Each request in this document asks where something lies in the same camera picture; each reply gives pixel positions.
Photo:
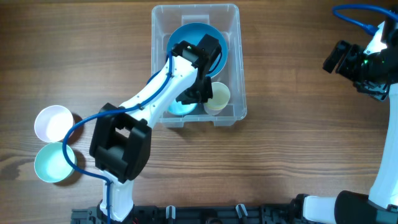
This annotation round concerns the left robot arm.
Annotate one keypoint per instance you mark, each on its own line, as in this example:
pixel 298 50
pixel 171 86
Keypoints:
pixel 122 137

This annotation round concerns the pale green cup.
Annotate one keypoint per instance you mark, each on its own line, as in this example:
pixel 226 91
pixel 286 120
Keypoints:
pixel 221 97

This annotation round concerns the mint green small bowl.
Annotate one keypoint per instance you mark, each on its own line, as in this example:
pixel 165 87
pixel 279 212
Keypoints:
pixel 50 164

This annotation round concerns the pink small bowl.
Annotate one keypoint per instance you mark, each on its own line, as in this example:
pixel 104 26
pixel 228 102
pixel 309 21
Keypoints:
pixel 52 123

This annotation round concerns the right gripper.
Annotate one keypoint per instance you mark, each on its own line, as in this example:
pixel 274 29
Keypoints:
pixel 371 86

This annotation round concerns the clear plastic storage container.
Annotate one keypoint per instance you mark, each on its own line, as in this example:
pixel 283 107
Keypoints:
pixel 224 17

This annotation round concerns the dark blue bowl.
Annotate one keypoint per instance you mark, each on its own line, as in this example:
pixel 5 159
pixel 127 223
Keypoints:
pixel 193 33

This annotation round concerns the pink cup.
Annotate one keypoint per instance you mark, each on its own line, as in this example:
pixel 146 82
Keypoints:
pixel 215 112

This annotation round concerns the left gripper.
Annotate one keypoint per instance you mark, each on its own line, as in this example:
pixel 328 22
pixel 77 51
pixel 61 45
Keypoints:
pixel 204 96

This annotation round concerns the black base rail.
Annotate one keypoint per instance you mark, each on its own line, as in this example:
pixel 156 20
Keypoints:
pixel 264 214

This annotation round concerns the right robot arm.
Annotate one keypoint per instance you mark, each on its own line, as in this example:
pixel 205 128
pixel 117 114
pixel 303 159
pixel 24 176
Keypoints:
pixel 380 205

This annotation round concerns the light blue small bowl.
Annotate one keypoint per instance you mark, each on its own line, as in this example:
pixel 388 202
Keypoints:
pixel 177 108

